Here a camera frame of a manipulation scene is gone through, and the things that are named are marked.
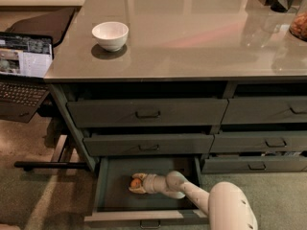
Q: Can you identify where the middle left grey drawer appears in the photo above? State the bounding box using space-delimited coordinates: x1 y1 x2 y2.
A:
83 133 214 156

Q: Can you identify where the black laptop stand base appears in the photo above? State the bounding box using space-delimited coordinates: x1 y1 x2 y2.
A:
13 134 89 173

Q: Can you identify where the grey drawer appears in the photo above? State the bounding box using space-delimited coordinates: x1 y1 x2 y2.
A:
210 131 307 153
67 98 227 127
202 156 307 173
222 97 307 125
83 133 214 156

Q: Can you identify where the middle right grey drawer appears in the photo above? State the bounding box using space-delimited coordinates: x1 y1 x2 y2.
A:
210 131 307 153

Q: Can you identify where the open bottom left drawer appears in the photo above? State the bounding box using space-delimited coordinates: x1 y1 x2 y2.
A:
84 155 208 230

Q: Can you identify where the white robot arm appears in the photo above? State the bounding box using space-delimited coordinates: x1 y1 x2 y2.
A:
129 171 258 230

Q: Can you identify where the top right grey drawer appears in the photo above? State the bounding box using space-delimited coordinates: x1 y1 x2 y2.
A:
222 97 307 125

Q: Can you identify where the dark chair seat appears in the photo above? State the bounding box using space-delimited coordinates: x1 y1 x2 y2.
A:
7 8 75 47

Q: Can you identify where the white ceramic bowl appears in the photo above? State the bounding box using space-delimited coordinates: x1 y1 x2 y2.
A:
92 21 129 52

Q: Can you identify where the bottom right grey drawer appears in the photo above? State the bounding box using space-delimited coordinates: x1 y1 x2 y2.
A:
202 156 307 173

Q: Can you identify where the top left grey drawer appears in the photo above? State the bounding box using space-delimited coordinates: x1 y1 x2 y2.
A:
67 98 227 127

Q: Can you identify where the small orange fruit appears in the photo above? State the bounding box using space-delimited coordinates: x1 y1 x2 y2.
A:
130 178 142 189

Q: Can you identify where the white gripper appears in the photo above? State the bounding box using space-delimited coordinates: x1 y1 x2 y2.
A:
129 173 185 199

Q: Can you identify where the open black laptop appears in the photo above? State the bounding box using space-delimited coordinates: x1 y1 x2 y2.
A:
0 32 54 123

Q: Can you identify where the glass jar with snacks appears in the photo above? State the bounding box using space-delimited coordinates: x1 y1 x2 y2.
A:
289 0 307 41

